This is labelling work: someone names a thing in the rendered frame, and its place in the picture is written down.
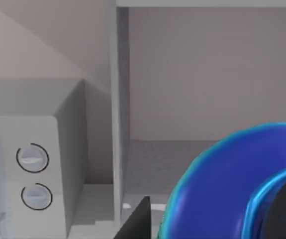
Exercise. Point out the microwave knob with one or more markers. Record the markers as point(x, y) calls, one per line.
point(36, 196)
point(32, 157)

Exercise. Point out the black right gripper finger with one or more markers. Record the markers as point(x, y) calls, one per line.
point(139, 222)

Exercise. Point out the grey cabinet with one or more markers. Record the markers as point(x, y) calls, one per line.
point(182, 99)

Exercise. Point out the pale microwave oven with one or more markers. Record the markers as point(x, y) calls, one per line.
point(21, 129)

